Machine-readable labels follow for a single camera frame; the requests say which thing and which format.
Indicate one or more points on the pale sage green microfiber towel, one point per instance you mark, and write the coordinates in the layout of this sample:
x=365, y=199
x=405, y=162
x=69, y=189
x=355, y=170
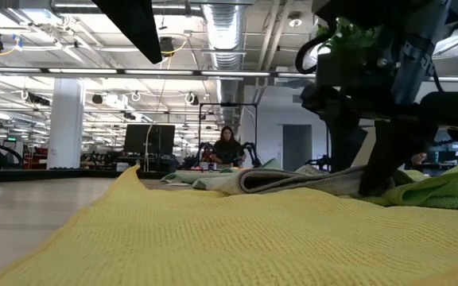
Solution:
x=197, y=178

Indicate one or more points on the gray door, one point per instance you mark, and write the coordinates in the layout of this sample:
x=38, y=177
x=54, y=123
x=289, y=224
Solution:
x=296, y=147

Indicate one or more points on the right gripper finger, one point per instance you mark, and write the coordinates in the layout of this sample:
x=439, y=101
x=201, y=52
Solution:
x=342, y=147
x=392, y=151

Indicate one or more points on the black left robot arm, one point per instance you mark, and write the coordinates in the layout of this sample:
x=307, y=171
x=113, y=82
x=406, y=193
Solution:
x=133, y=24

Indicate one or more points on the black background robot arm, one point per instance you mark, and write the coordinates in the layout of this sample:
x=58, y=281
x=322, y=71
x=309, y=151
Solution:
x=202, y=155
x=252, y=153

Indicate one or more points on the lime green microfiber towel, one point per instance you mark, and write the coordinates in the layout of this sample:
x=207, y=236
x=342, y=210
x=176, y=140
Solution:
x=443, y=190

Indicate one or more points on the silver ventilation duct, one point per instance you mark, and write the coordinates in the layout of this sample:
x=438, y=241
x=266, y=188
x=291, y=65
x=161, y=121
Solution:
x=225, y=32

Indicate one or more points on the gray microfiber towel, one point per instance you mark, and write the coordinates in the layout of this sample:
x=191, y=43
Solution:
x=324, y=184

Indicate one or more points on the white pillar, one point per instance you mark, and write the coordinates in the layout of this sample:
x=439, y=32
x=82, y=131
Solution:
x=66, y=123

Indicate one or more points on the green leafy plant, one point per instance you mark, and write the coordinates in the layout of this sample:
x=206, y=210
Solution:
x=348, y=37

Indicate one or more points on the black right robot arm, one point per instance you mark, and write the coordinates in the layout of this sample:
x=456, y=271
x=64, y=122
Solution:
x=416, y=59

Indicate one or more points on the black background monitor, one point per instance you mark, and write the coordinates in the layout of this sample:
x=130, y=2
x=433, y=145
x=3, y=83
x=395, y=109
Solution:
x=149, y=139

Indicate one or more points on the yellow microfiber towel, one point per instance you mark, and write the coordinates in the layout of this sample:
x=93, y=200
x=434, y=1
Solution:
x=229, y=238

